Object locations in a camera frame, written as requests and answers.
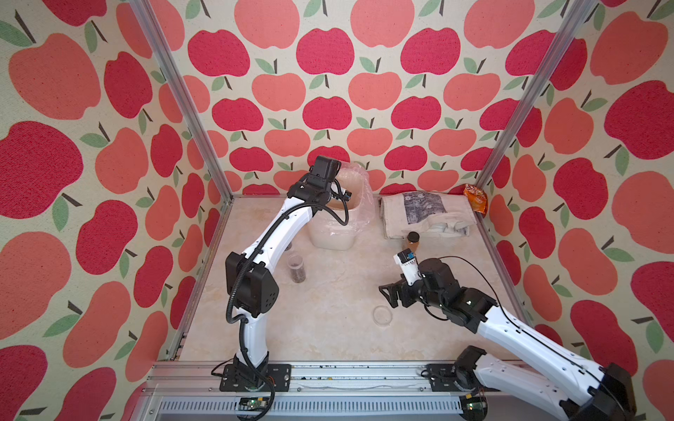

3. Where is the clear jar lid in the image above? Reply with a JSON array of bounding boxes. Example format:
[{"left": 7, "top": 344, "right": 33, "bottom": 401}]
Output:
[{"left": 372, "top": 306, "right": 393, "bottom": 327}]

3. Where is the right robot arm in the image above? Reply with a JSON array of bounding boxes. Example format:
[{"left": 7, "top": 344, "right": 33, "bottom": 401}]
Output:
[{"left": 378, "top": 250, "right": 636, "bottom": 420}]

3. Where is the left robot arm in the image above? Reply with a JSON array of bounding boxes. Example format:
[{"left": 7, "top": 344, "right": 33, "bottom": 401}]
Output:
[{"left": 226, "top": 156, "right": 351, "bottom": 388}]

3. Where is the middle clear tea jar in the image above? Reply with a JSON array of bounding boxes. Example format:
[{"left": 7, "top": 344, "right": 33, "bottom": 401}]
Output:
[{"left": 287, "top": 253, "right": 306, "bottom": 283}]

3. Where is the clear plastic bin liner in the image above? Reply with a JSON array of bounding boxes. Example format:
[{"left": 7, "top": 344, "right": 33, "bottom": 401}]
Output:
[{"left": 306, "top": 162, "right": 376, "bottom": 250}]

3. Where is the white trash bin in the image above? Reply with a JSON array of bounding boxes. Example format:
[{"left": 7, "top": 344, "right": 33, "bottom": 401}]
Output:
[{"left": 307, "top": 168, "right": 364, "bottom": 251}]

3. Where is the brown bottle black cap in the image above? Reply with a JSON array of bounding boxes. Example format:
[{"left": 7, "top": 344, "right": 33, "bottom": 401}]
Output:
[{"left": 405, "top": 232, "right": 421, "bottom": 254}]

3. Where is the folded printed tote bag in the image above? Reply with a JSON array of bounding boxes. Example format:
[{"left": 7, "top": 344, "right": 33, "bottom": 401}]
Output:
[{"left": 381, "top": 191, "right": 477, "bottom": 240}]

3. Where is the orange snack packet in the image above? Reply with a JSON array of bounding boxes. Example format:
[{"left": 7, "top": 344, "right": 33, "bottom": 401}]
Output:
[{"left": 463, "top": 184, "right": 489, "bottom": 216}]

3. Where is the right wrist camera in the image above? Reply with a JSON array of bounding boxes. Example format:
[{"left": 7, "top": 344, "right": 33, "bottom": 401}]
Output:
[{"left": 394, "top": 248, "right": 421, "bottom": 286}]

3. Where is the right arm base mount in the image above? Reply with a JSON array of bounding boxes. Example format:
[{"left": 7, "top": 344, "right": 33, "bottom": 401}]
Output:
[{"left": 419, "top": 363, "right": 498, "bottom": 393}]

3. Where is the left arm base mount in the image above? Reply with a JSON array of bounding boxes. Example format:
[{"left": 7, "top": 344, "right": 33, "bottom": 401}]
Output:
[{"left": 219, "top": 362, "right": 292, "bottom": 392}]

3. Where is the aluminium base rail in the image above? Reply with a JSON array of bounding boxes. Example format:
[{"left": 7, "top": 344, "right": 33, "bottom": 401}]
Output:
[{"left": 126, "top": 359, "right": 567, "bottom": 420}]

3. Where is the left aluminium frame post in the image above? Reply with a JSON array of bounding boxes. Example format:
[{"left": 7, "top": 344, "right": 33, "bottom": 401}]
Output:
[{"left": 130, "top": 0, "right": 233, "bottom": 205}]

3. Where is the aluminium frame post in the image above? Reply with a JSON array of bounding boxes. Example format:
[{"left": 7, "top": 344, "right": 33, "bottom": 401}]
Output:
[
  {"left": 476, "top": 0, "right": 599, "bottom": 189},
  {"left": 130, "top": 0, "right": 233, "bottom": 205}
]

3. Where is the right aluminium frame post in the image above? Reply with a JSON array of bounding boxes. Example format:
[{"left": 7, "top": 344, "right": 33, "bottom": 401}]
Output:
[{"left": 476, "top": 0, "right": 599, "bottom": 189}]

